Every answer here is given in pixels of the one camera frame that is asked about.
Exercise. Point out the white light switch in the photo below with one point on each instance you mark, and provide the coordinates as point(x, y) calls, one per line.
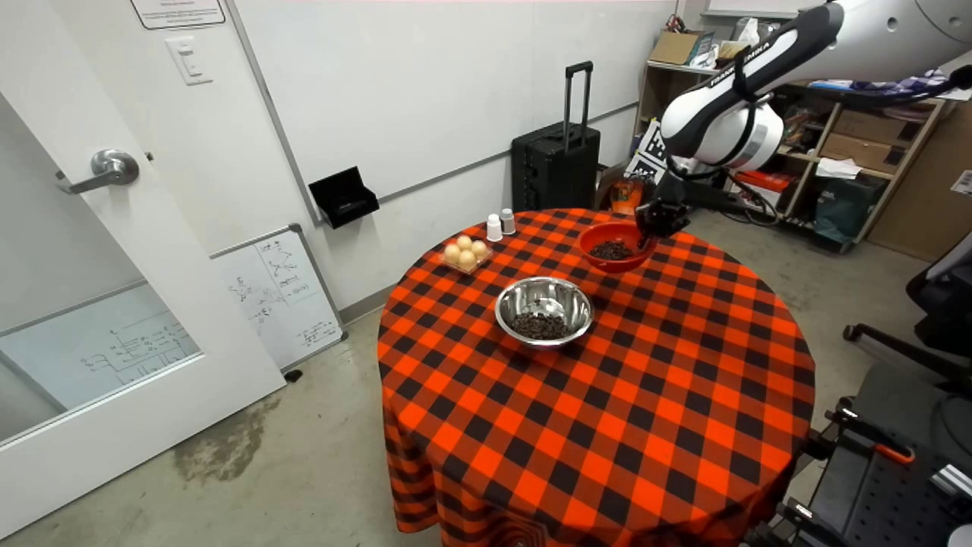
point(191, 61)

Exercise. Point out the white door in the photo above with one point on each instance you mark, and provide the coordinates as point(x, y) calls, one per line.
point(112, 254)

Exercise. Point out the cardboard box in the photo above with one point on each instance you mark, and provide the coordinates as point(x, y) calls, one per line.
point(675, 51)

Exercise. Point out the silver metal bowl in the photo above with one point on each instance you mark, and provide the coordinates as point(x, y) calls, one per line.
point(577, 324)

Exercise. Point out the orange black checkered tablecloth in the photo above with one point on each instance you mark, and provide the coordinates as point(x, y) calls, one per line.
point(628, 406)

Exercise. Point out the dark beans of silver bowl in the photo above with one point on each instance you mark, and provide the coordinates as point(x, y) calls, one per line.
point(535, 324)

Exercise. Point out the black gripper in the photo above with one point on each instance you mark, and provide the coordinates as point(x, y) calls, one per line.
point(668, 217)

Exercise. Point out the tray of cream eggs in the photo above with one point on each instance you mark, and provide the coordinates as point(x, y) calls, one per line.
point(466, 254)

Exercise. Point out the orange plastic bowl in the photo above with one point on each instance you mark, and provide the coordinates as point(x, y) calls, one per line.
point(610, 263)

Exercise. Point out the white wall sign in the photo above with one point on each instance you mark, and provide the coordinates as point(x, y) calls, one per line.
point(180, 11)

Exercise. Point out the large wall whiteboard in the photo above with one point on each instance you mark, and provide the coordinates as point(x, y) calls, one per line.
point(436, 81)

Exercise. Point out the black office chair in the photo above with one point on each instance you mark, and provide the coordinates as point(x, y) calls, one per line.
point(943, 306)

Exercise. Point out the brown wooden cabinet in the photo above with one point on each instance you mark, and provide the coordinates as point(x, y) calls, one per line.
point(930, 193)

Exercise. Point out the black white marker cube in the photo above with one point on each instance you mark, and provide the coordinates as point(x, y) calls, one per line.
point(648, 162)

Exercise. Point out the dark beans of orange bowl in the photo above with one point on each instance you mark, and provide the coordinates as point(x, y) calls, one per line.
point(611, 248)

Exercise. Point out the teal bin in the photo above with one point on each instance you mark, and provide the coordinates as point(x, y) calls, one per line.
point(841, 207)

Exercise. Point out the grey shaker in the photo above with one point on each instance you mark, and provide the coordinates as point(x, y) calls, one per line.
point(508, 223)

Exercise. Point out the black rolling suitcase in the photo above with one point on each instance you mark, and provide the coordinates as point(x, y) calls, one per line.
point(555, 167)

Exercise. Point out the white shaker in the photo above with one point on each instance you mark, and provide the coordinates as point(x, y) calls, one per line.
point(494, 229)

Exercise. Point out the orange black floor item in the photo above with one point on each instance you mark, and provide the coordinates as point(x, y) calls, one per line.
point(617, 193)

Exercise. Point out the black wall holder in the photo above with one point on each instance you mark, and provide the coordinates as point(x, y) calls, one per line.
point(346, 199)

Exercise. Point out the small leaning whiteboard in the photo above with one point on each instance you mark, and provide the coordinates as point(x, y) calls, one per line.
point(278, 300)

